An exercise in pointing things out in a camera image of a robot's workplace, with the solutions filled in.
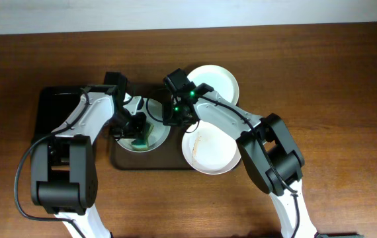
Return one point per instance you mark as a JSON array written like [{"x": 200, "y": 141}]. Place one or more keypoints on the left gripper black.
[{"x": 127, "y": 131}]

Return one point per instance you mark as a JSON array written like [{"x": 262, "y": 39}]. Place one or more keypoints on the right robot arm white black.
[{"x": 271, "y": 157}]

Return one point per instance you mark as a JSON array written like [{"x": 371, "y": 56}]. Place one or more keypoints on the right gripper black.
[{"x": 178, "y": 119}]

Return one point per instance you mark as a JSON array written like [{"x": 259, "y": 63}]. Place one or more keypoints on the white plate top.
[{"x": 219, "y": 78}]

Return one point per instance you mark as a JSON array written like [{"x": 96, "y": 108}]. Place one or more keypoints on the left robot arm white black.
[{"x": 63, "y": 173}]

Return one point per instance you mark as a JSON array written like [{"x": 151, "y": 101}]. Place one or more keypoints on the white plate with sauce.
[{"x": 209, "y": 150}]

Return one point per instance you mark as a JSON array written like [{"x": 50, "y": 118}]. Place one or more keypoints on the green yellow sponge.
[{"x": 141, "y": 143}]

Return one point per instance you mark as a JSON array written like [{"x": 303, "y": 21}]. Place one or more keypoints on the brown serving tray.
[{"x": 168, "y": 156}]

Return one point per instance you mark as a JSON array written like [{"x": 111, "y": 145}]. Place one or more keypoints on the black tray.
[{"x": 59, "y": 109}]

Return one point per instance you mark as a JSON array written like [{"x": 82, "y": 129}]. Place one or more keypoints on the pale green plate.
[{"x": 159, "y": 133}]

